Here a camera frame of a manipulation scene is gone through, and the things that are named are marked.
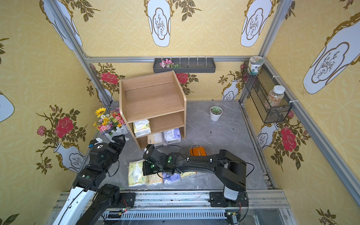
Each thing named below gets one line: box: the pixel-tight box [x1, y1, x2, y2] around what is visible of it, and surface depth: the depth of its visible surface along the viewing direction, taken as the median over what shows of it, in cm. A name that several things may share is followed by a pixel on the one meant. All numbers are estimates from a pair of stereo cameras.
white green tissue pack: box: [132, 119, 152, 138], surface depth 80 cm
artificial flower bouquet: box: [93, 107, 126, 135], surface depth 90 cm
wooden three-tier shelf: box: [119, 70, 188, 150], surface depth 83 cm
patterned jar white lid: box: [247, 55, 265, 76], surface depth 87 cm
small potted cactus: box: [209, 105, 223, 122], surface depth 105 cm
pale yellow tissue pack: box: [128, 159, 147, 188], surface depth 74 cm
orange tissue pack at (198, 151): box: [188, 145, 208, 157], surface depth 88 cm
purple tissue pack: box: [162, 172, 181, 184], surface depth 79 cm
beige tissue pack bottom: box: [147, 132, 163, 144], surface depth 92 cm
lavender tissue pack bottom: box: [163, 127, 182, 144], surface depth 92 cm
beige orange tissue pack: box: [146, 172, 164, 185], surface depth 78 cm
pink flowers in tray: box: [159, 58, 180, 68], surface depth 89 cm
